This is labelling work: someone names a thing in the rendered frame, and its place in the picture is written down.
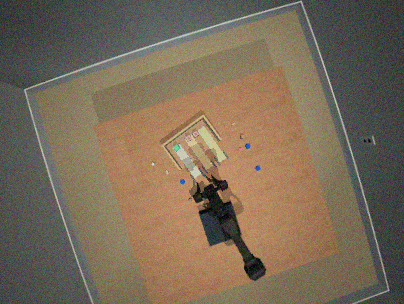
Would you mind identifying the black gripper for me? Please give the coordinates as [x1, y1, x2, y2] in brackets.
[192, 175, 228, 204]

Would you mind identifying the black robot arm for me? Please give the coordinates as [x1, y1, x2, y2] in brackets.
[202, 184, 266, 281]

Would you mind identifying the pale yellow flat strip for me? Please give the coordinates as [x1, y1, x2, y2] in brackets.
[210, 144, 226, 163]

